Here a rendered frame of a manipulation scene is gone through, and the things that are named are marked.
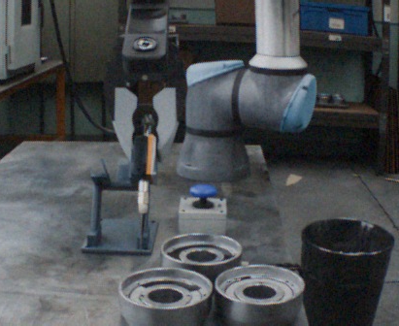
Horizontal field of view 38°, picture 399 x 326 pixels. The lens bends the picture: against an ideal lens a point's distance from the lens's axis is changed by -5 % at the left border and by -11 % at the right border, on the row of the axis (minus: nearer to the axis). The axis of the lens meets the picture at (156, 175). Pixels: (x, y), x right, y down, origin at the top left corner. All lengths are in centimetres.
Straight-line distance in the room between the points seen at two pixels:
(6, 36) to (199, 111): 183
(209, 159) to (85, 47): 340
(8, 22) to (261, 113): 193
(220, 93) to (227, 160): 13
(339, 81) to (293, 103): 369
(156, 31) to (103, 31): 386
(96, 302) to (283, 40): 62
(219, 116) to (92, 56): 338
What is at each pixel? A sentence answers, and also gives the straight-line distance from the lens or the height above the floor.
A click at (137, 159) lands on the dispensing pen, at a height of 97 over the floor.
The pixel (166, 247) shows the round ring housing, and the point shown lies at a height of 83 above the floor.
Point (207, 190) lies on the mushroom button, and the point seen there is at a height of 87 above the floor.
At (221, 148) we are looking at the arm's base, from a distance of 121.
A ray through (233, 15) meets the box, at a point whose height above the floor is 109.
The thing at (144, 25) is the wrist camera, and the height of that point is 112.
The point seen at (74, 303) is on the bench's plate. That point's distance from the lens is 75.
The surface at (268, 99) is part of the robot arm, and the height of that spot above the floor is 97.
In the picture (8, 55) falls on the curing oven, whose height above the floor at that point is 93.
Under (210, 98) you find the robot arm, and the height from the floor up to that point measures 96.
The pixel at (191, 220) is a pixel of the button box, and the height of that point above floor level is 83.
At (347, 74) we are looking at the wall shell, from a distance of 483.
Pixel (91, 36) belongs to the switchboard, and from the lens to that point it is 453.
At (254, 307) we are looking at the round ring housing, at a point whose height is 84.
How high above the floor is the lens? 115
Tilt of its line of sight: 16 degrees down
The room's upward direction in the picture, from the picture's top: straight up
